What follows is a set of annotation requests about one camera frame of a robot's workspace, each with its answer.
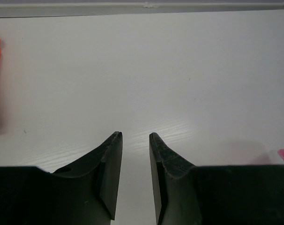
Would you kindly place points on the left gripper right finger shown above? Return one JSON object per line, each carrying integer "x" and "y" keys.
{"x": 185, "y": 194}

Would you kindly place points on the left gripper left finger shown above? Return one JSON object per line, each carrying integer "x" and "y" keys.
{"x": 83, "y": 192}

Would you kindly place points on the aluminium table edge rail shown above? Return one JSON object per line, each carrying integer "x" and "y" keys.
{"x": 41, "y": 8}

